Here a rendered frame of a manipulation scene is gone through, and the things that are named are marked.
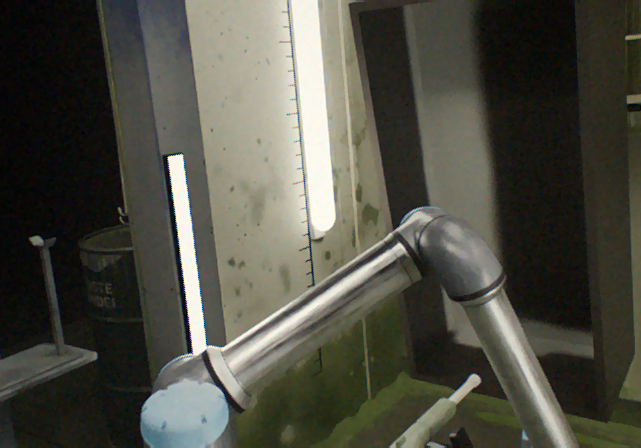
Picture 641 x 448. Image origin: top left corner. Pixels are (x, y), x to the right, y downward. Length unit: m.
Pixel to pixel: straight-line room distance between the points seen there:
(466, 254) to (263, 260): 1.19
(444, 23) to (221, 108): 0.73
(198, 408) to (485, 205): 1.34
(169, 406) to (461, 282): 0.57
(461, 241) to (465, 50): 0.97
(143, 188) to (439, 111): 0.96
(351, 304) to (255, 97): 1.13
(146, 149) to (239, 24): 0.54
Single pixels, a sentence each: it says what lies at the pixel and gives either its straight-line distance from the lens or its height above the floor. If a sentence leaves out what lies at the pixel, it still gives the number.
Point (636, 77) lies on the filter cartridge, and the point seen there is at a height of 1.35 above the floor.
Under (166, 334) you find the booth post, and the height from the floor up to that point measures 0.72.
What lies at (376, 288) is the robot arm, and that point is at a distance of 1.39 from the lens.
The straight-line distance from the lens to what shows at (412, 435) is 1.82.
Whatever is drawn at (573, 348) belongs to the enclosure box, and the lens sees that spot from 2.43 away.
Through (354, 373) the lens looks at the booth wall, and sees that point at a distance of 2.95.
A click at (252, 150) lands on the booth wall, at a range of 2.32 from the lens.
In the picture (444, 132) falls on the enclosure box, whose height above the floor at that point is 1.25.
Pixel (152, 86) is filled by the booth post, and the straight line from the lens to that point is 2.04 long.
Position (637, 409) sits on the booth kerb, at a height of 0.13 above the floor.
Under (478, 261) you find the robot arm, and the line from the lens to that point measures 1.31.
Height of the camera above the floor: 1.44
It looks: 11 degrees down
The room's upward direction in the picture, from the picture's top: 5 degrees counter-clockwise
